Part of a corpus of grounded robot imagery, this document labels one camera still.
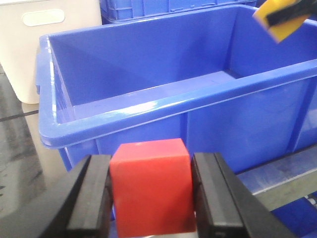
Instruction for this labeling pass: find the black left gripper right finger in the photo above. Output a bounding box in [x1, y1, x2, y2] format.
[192, 152, 295, 238]

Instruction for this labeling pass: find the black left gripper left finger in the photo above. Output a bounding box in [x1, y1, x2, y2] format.
[14, 154, 112, 238]

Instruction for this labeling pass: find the tall blue crate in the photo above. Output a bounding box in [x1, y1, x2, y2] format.
[100, 0, 257, 23]

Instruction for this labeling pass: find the red cube block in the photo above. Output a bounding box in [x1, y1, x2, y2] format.
[109, 138, 196, 238]

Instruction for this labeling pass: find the yellow studded toy brick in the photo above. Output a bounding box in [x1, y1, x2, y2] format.
[253, 0, 317, 43]

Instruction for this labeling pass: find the blue target bin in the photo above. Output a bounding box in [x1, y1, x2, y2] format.
[36, 5, 317, 172]

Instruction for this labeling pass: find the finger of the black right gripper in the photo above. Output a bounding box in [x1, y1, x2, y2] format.
[266, 0, 317, 26]

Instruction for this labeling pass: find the cream plastic bin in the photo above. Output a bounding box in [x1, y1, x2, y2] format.
[0, 0, 102, 104]

